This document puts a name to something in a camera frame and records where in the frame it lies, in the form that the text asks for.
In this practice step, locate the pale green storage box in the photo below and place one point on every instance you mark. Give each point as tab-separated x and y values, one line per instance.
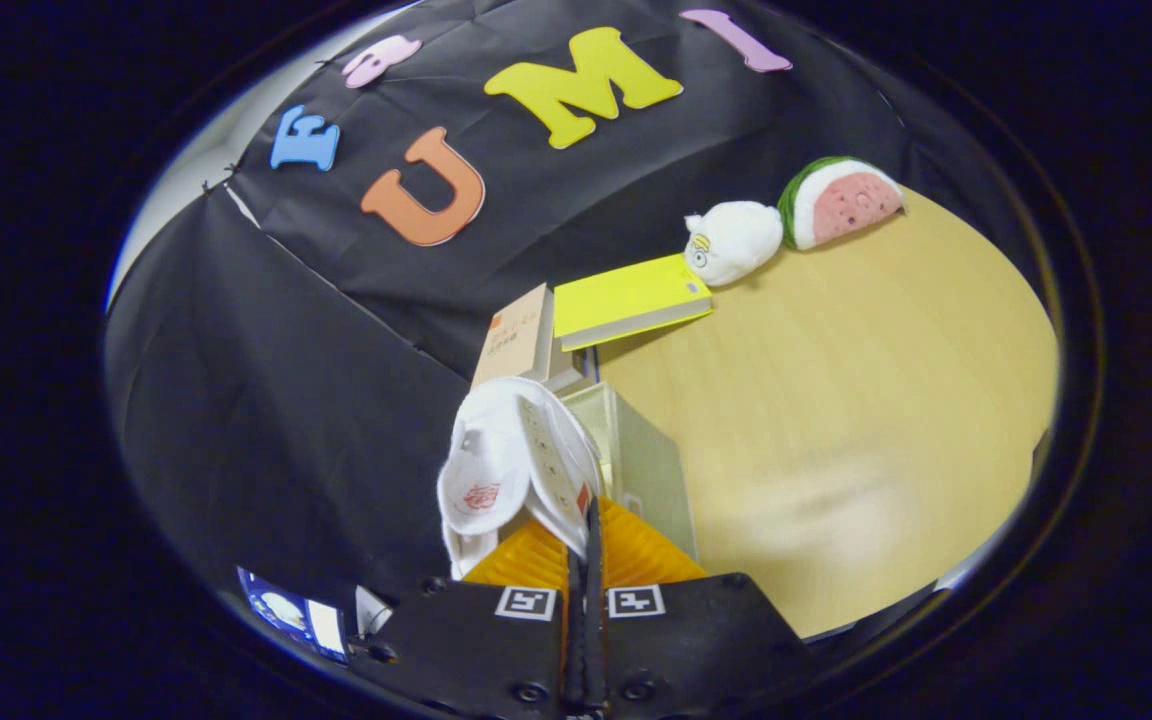
646	470

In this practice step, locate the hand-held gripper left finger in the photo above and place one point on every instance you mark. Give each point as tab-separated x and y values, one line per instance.
476	640

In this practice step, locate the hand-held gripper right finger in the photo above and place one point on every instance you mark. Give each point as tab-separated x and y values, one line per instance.
696	640

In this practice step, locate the watermelon slice plush toy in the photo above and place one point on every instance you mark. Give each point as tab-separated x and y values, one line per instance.
846	205

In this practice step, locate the yellow book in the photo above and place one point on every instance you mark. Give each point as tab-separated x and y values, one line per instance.
626	295

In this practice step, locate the black backdrop cloth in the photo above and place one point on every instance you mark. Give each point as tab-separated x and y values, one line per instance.
296	400

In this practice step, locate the beige book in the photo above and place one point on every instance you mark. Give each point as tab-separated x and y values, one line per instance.
521	335

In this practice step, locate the white plush toy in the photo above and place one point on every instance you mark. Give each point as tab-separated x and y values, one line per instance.
741	240

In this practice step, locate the white book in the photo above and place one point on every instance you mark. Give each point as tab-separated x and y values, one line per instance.
568	372

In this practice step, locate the white canvas shoe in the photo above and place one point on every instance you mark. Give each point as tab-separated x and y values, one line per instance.
511	450

